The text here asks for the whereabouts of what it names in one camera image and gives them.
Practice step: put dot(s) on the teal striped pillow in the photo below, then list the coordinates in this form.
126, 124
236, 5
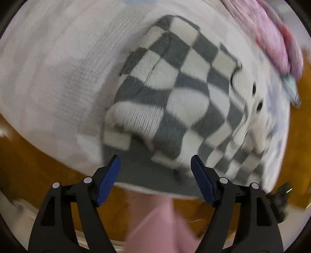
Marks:
291, 90

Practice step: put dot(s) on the person's pink clothing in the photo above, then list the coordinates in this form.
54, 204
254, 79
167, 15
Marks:
155, 226

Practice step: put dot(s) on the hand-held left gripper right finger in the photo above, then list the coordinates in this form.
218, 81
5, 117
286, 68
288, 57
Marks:
203, 180

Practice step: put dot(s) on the grey white checkered cardigan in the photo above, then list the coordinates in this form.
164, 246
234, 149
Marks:
170, 109

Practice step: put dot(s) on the purple floral quilt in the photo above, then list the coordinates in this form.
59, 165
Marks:
267, 31

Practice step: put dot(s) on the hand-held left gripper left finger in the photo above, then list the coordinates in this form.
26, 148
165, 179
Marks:
109, 180

